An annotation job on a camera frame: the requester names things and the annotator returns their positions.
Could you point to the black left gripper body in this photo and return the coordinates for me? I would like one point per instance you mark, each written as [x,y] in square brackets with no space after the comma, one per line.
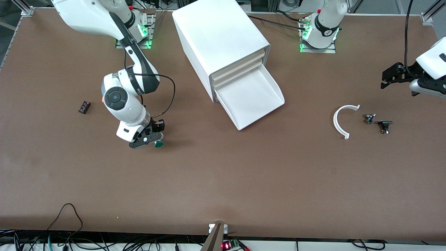
[409,72]

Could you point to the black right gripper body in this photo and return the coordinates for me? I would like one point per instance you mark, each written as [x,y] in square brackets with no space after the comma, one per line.
[153,124]

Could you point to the green push button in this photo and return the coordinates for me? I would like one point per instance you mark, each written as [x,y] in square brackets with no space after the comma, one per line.
[159,143]

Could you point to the white lowest drawer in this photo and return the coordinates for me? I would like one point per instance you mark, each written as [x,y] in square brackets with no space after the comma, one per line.
[251,97]

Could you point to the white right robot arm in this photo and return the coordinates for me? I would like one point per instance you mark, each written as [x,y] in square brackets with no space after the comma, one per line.
[118,101]

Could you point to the white drawer cabinet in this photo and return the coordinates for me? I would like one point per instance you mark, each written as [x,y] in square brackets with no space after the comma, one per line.
[216,35]

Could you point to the small black contact block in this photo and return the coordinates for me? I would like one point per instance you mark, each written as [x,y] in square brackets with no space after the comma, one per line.
[84,107]

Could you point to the circuit board with red light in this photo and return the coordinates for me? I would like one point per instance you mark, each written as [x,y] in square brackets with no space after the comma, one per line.
[231,244]

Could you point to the small black switch part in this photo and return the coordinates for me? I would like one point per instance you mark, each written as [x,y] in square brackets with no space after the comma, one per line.
[384,124]

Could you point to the small metal switch part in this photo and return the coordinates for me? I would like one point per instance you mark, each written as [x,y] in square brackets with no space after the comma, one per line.
[369,118]

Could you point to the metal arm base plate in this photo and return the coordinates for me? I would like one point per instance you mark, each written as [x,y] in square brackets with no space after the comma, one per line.
[331,50]
[150,40]

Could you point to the aluminium frame strut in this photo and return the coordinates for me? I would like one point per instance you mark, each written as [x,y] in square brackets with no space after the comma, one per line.
[24,7]
[432,12]

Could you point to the white curved plastic bracket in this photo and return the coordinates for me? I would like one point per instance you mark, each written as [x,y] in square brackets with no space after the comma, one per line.
[336,122]

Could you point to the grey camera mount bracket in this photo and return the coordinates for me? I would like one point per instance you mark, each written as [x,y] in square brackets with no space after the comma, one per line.
[213,238]

